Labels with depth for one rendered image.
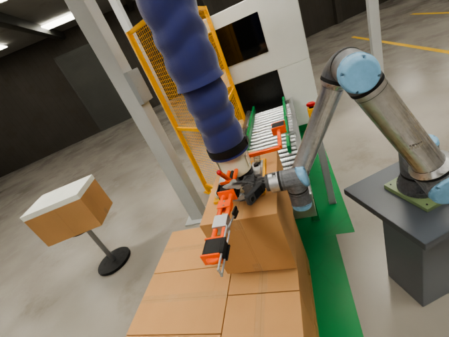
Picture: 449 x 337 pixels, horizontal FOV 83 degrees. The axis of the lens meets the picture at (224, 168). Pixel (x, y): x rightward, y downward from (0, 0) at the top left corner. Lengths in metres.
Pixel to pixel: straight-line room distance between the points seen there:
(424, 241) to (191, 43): 1.26
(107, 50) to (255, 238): 1.98
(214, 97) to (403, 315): 1.66
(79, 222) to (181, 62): 2.11
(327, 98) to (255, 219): 0.61
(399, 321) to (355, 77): 1.50
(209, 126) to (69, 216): 1.98
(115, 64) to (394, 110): 2.15
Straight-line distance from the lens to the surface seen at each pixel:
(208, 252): 0.93
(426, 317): 2.04
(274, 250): 1.37
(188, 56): 1.14
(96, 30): 2.58
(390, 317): 2.01
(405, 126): 1.07
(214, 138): 1.24
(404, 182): 1.51
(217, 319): 1.53
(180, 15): 1.15
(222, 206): 1.10
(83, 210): 2.78
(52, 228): 3.01
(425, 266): 1.77
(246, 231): 1.28
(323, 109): 1.12
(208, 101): 1.18
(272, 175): 1.12
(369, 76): 0.94
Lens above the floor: 1.77
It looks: 27 degrees down
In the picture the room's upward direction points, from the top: 24 degrees counter-clockwise
